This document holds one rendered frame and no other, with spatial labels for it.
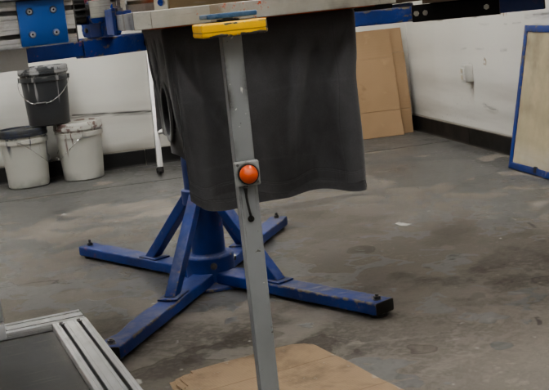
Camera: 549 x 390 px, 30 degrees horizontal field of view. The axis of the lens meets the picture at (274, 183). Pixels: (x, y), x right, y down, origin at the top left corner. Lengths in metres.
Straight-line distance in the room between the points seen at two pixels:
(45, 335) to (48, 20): 0.98
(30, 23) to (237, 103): 0.42
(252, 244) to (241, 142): 0.21
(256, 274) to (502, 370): 0.86
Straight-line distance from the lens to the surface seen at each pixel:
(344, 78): 2.39
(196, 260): 3.71
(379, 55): 7.23
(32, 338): 2.71
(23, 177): 6.62
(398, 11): 3.43
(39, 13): 2.02
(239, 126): 2.05
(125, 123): 6.97
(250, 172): 2.02
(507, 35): 5.85
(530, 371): 2.71
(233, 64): 2.04
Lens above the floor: 0.98
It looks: 10 degrees down
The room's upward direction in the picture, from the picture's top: 6 degrees counter-clockwise
